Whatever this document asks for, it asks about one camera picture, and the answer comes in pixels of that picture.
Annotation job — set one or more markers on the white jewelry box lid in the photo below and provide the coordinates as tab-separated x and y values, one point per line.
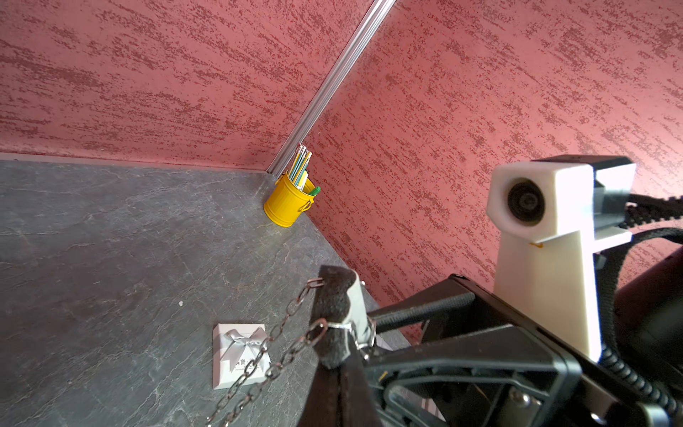
234	346

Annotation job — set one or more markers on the yellow pencil cup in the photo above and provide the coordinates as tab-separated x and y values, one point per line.
286	203

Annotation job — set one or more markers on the right corner aluminium post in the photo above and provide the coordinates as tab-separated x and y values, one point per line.
358	42

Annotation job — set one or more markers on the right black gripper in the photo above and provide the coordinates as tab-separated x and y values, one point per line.
482	363

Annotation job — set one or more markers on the colored pencils bundle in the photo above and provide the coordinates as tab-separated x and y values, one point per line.
298	173

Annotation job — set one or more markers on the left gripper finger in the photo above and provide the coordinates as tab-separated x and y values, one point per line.
340	397

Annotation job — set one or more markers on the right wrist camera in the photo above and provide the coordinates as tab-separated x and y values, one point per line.
554	214

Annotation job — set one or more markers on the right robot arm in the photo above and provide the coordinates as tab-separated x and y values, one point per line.
641	327

